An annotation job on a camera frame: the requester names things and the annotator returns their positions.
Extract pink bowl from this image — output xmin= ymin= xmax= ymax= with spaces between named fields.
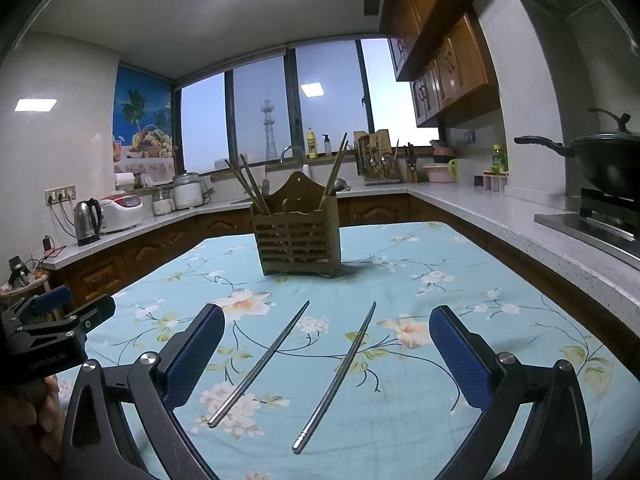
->
xmin=422 ymin=146 xmax=457 ymax=184

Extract white and red rice cooker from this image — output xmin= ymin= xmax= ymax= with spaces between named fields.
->
xmin=98 ymin=194 xmax=144 ymax=234

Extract steel electric kettle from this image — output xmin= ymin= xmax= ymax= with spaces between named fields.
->
xmin=73 ymin=198 xmax=104 ymax=247

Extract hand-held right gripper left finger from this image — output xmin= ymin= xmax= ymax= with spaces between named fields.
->
xmin=60 ymin=304 xmax=226 ymax=480

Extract large white lidded pot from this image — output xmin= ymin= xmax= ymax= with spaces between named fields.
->
xmin=172 ymin=172 xmax=205 ymax=210

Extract white kitchen countertop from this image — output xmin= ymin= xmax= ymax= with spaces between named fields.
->
xmin=42 ymin=182 xmax=640 ymax=361

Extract black wok with lid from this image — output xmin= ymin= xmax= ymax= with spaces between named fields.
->
xmin=514 ymin=107 xmax=640 ymax=197

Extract wooden utensil holder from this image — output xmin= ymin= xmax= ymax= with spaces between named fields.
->
xmin=250 ymin=171 xmax=344 ymax=279

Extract row of spice jars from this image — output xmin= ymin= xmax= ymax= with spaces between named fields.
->
xmin=474 ymin=172 xmax=509 ymax=194

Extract kitchen window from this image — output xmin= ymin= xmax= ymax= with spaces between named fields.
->
xmin=172 ymin=37 xmax=442 ymax=172

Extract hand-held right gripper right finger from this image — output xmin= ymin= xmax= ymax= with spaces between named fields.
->
xmin=429 ymin=305 xmax=593 ymax=480

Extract wooden knife block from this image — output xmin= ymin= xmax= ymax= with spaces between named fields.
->
xmin=353 ymin=130 xmax=403 ymax=184

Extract small black tripod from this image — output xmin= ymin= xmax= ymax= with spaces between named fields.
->
xmin=7 ymin=256 xmax=31 ymax=289

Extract person's left hand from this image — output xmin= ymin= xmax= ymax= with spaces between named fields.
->
xmin=0 ymin=376 xmax=64 ymax=480

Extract wooden upper cabinets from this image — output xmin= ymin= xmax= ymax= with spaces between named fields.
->
xmin=380 ymin=0 xmax=501 ymax=129

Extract wall outlet strip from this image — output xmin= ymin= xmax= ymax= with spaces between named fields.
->
xmin=45 ymin=185 xmax=77 ymax=206

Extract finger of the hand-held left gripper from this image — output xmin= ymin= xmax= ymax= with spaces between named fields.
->
xmin=16 ymin=294 xmax=117 ymax=344
xmin=0 ymin=285 xmax=73 ymax=333

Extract floral light blue tablecloth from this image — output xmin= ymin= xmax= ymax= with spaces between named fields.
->
xmin=50 ymin=221 xmax=640 ymax=480

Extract chrome kitchen faucet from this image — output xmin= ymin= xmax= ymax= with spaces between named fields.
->
xmin=280 ymin=146 xmax=308 ymax=177

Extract gas stove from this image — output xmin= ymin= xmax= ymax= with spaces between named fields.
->
xmin=534 ymin=187 xmax=640 ymax=272

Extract wooden chopstick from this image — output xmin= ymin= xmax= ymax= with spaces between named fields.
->
xmin=324 ymin=132 xmax=348 ymax=200
xmin=240 ymin=154 xmax=268 ymax=212
xmin=224 ymin=159 xmax=263 ymax=213
xmin=327 ymin=140 xmax=350 ymax=201
xmin=231 ymin=161 xmax=266 ymax=213

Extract metal chopstick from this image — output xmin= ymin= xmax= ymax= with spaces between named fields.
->
xmin=207 ymin=300 xmax=311 ymax=429
xmin=292 ymin=301 xmax=377 ymax=456

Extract small device with cable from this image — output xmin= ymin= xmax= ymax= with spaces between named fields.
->
xmin=42 ymin=235 xmax=69 ymax=259

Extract glass jar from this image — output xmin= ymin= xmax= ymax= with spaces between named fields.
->
xmin=152 ymin=189 xmax=175 ymax=216

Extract fruit and palm wall poster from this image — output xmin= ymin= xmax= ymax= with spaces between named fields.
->
xmin=112 ymin=65 xmax=180 ymax=176

